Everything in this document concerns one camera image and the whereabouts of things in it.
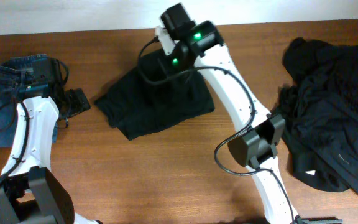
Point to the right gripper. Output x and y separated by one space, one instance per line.
173 70

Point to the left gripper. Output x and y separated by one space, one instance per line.
78 101

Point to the black trousers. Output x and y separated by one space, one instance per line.
137 108

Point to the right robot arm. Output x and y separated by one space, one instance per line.
190 47

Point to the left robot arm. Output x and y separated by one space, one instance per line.
33 100

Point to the folded blue jeans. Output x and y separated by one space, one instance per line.
14 73

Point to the black jacket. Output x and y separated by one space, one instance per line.
321 113

